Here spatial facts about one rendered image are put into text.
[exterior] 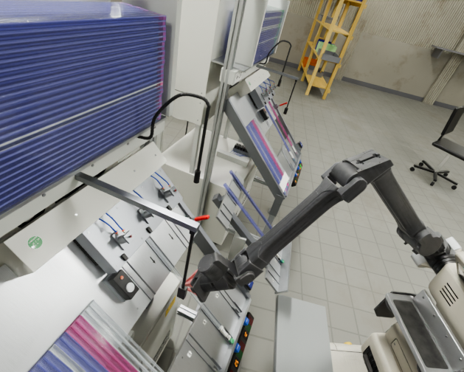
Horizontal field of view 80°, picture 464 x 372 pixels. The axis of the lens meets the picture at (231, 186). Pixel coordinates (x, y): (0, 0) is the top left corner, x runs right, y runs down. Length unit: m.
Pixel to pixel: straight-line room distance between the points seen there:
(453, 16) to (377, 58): 1.82
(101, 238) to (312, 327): 1.03
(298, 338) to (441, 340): 0.55
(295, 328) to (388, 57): 8.66
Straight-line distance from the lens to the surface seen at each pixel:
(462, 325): 1.09
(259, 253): 0.79
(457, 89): 10.46
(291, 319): 1.42
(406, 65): 9.68
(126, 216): 0.81
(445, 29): 9.83
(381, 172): 0.78
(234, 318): 1.18
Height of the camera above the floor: 1.77
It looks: 37 degrees down
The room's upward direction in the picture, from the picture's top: 15 degrees clockwise
